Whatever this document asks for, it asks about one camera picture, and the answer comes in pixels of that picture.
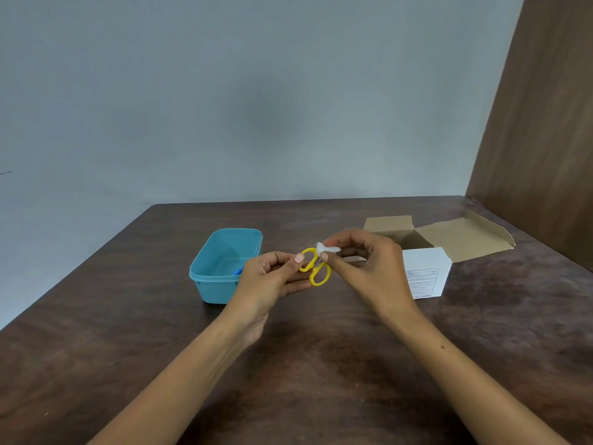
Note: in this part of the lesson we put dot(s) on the person's left hand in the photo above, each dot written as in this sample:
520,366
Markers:
259,285

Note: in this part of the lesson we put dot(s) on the brown wooden panel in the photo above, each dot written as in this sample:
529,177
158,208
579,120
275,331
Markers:
539,129

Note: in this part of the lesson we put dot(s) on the person's left thumb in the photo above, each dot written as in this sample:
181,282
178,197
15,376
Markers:
289,263

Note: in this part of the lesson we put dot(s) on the person's right forearm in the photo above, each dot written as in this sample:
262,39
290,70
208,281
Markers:
468,384

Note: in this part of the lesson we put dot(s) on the person's right hand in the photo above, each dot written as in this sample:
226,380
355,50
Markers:
377,273

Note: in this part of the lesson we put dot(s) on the person's left forearm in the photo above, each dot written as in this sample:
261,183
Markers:
180,384

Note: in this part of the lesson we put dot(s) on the person's right thumb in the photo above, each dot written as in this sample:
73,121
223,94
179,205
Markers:
334,266

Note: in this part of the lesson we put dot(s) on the blue plastic container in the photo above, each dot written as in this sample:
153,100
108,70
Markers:
222,266

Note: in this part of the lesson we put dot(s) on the open white cardboard box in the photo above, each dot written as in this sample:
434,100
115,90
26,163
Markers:
428,254

